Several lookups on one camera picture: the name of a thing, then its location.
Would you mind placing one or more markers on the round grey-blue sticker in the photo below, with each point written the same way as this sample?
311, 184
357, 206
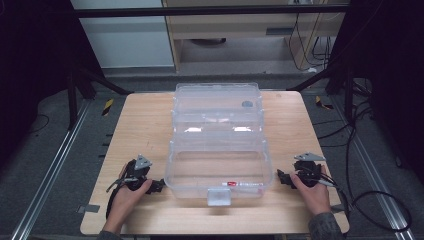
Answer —
247, 104

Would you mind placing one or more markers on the black and yellow tape strip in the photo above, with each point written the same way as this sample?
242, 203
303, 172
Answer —
107, 106
322, 103

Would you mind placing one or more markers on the person's right hand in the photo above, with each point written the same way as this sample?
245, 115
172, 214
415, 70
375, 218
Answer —
313, 196

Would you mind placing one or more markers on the red and white label strip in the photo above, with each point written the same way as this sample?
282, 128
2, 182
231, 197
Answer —
241, 183

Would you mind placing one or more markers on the black curtain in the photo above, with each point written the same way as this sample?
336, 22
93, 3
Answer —
30, 66
393, 66

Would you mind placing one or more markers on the white cabinet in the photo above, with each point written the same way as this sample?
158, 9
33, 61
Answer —
126, 40

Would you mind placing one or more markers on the clear plastic storage box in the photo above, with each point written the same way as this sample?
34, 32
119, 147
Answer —
218, 143

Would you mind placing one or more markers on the light wooden desk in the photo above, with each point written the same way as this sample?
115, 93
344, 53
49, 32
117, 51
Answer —
233, 26

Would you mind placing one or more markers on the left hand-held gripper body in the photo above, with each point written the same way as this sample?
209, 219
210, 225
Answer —
136, 175

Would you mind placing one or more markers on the black horizontal bar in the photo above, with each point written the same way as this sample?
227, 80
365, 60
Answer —
200, 12

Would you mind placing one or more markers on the grey metal table bracket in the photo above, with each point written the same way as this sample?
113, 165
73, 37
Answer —
337, 208
88, 208

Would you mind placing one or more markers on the aluminium floor rail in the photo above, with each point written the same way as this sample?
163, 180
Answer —
373, 166
50, 170

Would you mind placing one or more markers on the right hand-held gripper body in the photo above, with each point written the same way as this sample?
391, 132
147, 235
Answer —
306, 173

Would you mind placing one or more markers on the person's left hand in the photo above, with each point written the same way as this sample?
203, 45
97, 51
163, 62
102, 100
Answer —
126, 201

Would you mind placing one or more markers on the black metal stand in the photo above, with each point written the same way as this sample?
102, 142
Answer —
78, 90
340, 83

